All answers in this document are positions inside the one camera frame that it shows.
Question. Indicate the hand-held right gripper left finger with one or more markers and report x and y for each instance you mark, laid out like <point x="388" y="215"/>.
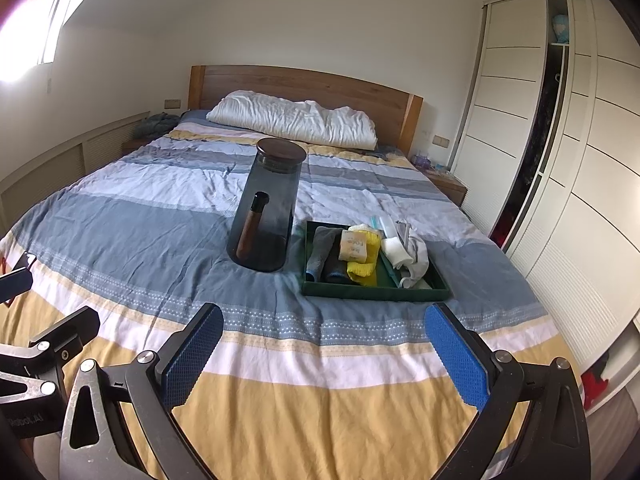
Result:
<point x="192" y="355"/>

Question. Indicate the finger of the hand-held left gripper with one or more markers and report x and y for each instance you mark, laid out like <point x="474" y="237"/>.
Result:
<point x="15" y="282"/>
<point x="65" y="332"/>

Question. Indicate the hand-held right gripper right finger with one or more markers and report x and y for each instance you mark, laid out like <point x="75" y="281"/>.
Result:
<point x="457" y="360"/>

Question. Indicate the light grey sock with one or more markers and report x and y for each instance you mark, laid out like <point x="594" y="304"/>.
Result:
<point x="417" y="260"/>

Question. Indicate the small white sock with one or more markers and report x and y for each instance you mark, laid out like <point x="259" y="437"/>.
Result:
<point x="395" y="251"/>

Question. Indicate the green tray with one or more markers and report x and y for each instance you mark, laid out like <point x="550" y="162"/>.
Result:
<point x="350" y="291"/>

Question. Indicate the beige printed packet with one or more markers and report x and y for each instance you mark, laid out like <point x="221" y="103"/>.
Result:
<point x="352" y="246"/>

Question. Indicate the clear zip bag teal zipper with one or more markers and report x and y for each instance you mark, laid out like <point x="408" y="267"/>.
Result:
<point x="374" y="223"/>

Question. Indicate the white radiator cover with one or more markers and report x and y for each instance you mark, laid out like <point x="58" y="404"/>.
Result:
<point x="65" y="165"/>

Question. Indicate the red cloth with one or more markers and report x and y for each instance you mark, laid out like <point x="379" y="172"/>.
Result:
<point x="595" y="382"/>

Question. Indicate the wooden nightstand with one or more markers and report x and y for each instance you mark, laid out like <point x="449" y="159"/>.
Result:
<point x="450" y="187"/>
<point x="135" y="143"/>

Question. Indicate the purple bottles clutter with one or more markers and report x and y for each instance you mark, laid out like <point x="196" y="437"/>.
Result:
<point x="430" y="164"/>

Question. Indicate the dark blue-grey cloth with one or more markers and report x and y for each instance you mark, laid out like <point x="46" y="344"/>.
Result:
<point x="157" y="124"/>

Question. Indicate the white wardrobe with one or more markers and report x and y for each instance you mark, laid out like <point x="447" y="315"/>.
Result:
<point x="590" y="185"/>

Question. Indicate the blue bed sheet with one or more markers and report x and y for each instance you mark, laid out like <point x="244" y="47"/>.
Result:
<point x="195" y="115"/>

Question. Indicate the white pillow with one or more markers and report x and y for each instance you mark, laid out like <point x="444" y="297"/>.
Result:
<point x="295" y="117"/>

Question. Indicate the window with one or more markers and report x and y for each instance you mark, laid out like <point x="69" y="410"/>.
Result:
<point x="45" y="15"/>

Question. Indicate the wooden headboard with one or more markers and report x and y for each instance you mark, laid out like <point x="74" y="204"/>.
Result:
<point x="300" y="85"/>

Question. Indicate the light blue shelf item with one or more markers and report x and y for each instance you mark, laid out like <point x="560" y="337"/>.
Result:
<point x="560" y="27"/>

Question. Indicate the beige wall socket panel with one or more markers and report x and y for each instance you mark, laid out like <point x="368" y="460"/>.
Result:
<point x="440" y="141"/>
<point x="172" y="104"/>

